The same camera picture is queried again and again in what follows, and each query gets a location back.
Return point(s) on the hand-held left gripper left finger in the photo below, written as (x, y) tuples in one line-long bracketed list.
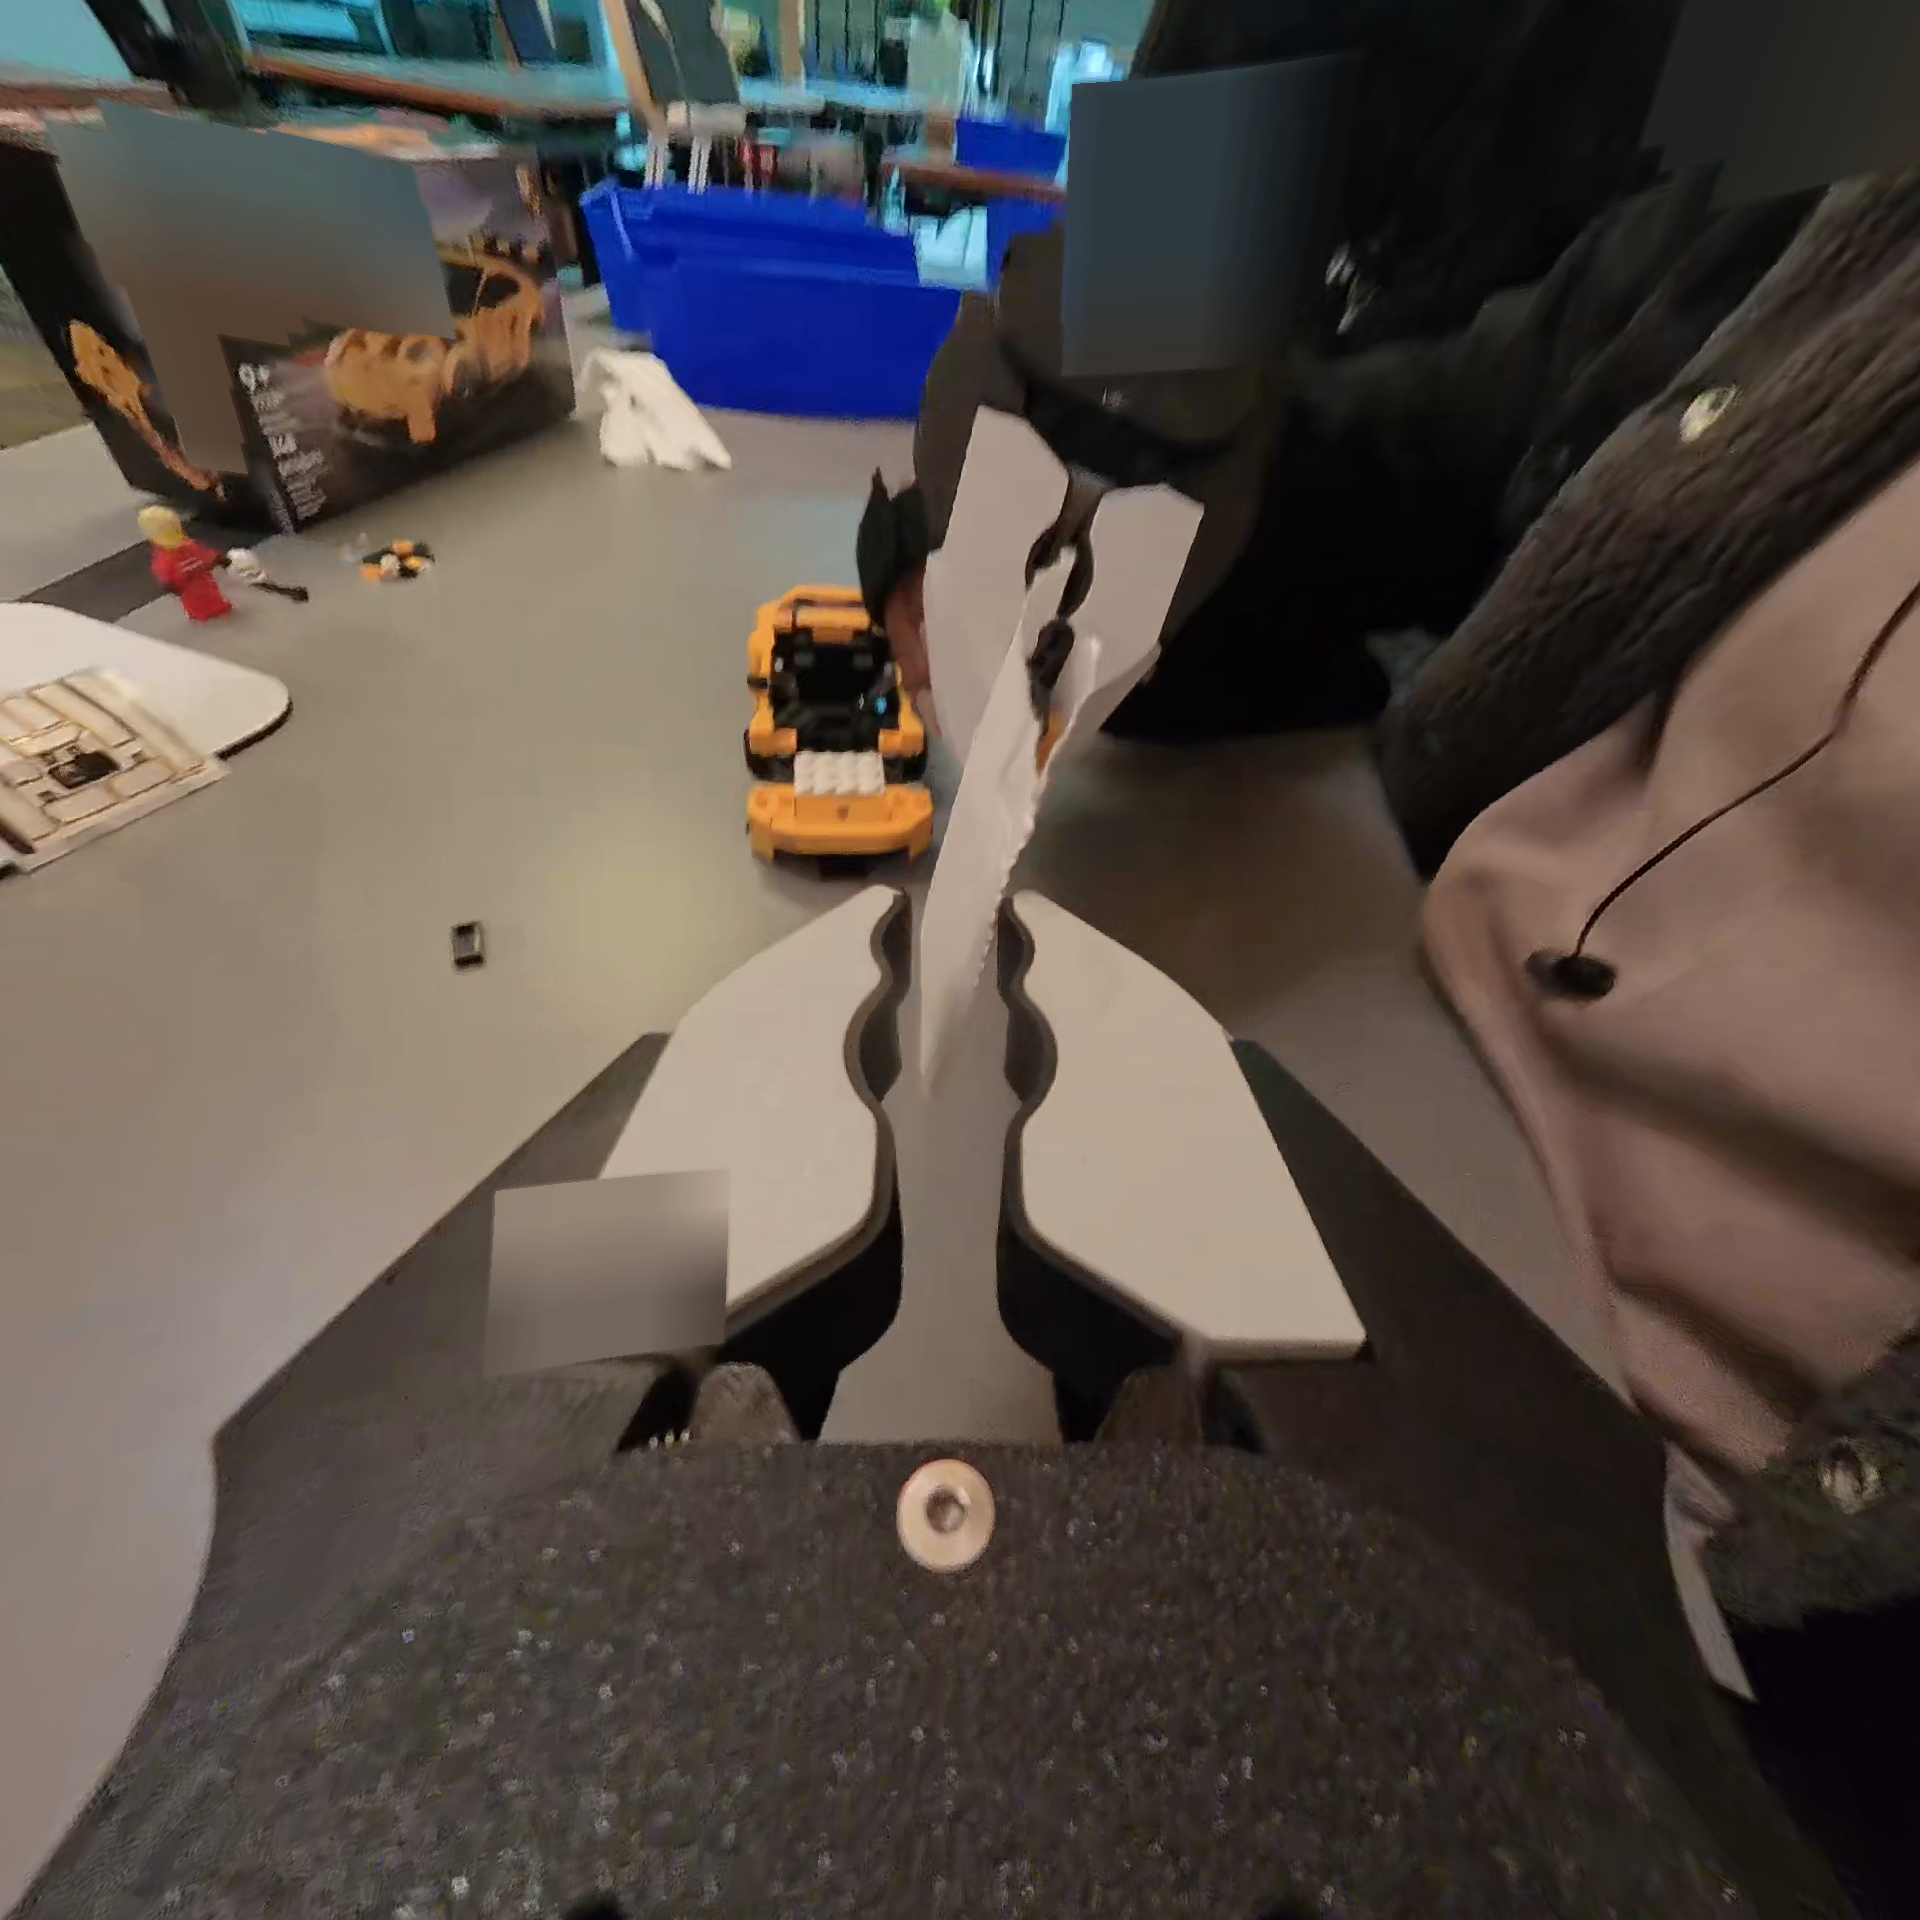
[(766, 1110)]

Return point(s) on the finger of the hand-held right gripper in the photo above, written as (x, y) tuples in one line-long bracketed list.
[(1135, 585), (984, 540)]

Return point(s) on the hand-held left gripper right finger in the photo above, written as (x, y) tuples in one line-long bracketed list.
[(1185, 1171)]

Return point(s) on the orange lego car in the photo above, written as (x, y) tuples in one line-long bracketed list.
[(833, 719)]

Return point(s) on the white printed paper bag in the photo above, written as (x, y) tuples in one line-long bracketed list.
[(976, 840)]

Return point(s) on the large blue storage bin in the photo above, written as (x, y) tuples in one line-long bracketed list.
[(782, 300)]

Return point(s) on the black lego set box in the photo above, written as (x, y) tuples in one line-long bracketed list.
[(330, 331)]

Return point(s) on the small black lego piece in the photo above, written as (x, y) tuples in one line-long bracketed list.
[(271, 578)]

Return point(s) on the lego sticker sheet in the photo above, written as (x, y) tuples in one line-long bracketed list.
[(91, 765)]

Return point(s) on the red lego minifigure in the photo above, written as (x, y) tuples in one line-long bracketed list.
[(191, 567)]

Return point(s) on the person's right hand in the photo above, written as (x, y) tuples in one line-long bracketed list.
[(962, 337)]

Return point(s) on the pile of empty paper bags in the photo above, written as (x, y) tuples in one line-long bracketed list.
[(651, 415)]

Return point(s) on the grey fleece jacket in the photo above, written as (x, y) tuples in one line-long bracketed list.
[(1680, 511)]

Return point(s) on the pink shirt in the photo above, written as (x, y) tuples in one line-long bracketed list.
[(1741, 1020)]

